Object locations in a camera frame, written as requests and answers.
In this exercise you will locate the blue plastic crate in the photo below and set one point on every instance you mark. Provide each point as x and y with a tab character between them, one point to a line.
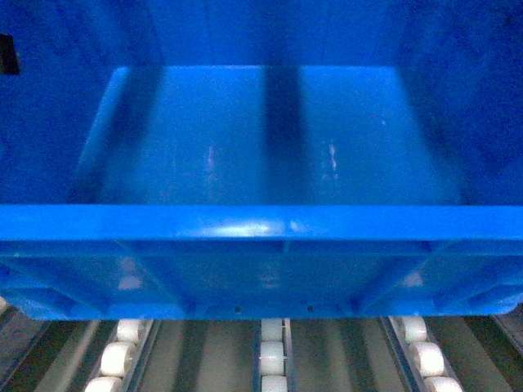
262	159

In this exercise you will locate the steel roller shelf frame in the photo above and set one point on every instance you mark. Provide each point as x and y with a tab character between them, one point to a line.
375	354

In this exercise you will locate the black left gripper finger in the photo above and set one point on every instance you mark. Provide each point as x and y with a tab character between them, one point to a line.
9	60

